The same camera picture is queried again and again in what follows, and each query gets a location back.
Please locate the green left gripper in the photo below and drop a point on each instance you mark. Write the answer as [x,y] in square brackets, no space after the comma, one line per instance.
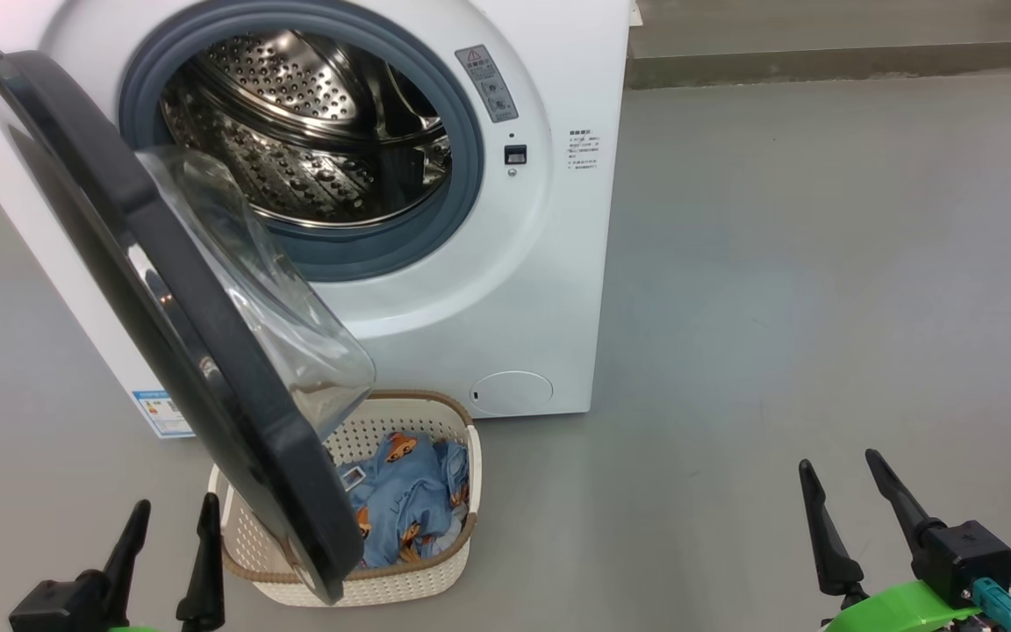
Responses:
[137,628]

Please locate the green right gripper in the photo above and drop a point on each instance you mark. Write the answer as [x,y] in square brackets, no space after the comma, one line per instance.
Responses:
[896,610]

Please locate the dark round washer door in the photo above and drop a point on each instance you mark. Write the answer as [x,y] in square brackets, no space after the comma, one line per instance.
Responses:
[207,351]

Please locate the white front-load washing machine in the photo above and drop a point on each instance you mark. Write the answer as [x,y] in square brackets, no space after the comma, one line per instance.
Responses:
[505,290]

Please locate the blue energy label sticker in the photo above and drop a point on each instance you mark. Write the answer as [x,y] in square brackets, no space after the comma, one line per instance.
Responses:
[161,414]

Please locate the cream perforated laundry basket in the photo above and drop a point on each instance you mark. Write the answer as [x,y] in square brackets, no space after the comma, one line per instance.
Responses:
[435,579]

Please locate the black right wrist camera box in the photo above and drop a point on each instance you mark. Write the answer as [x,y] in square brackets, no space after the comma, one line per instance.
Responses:
[966,557]

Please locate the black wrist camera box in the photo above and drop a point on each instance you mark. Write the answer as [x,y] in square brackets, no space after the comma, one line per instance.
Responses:
[58,606]
[966,557]

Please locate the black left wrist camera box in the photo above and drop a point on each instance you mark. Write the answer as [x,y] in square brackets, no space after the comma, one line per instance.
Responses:
[58,606]

